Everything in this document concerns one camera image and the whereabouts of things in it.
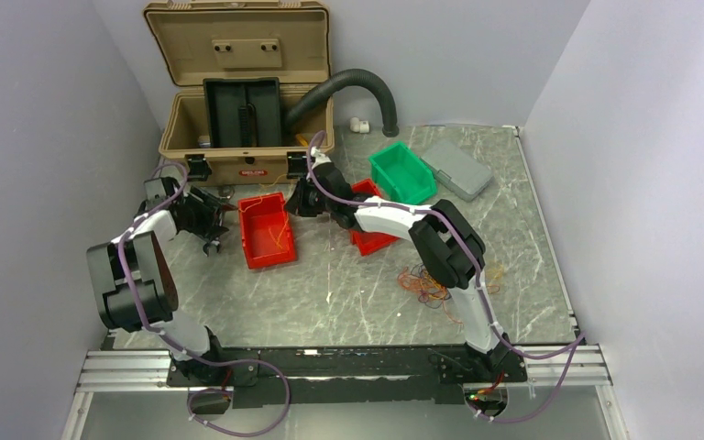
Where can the red plastic bin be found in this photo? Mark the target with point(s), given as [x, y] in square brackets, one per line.
[266, 234]
[368, 243]

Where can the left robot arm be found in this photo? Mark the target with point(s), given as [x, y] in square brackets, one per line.
[132, 283]

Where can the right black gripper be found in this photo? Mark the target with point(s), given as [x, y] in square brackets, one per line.
[296, 204]

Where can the tan plastic toolbox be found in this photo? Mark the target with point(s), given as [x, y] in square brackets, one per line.
[239, 67]

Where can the black toolbox tray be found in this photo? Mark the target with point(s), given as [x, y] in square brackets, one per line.
[243, 113]

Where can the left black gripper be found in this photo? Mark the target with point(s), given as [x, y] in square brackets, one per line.
[210, 208]

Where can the white pipe fitting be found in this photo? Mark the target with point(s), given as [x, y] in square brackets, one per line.
[359, 126]

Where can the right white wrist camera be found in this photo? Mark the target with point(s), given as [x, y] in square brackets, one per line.
[321, 163]

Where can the grey plastic case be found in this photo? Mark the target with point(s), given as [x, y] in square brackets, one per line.
[457, 170]

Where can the right red plastic bin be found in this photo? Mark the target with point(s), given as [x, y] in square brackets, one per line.
[368, 243]

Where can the silver wrench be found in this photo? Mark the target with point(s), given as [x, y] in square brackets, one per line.
[220, 202]

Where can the left red plastic bin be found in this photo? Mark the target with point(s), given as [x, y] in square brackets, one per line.
[266, 234]

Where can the green plastic bin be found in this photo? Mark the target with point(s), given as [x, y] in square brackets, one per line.
[402, 175]

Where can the yellow item in toolbox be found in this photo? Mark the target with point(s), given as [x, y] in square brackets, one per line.
[301, 140]

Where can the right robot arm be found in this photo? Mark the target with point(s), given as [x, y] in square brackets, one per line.
[450, 250]

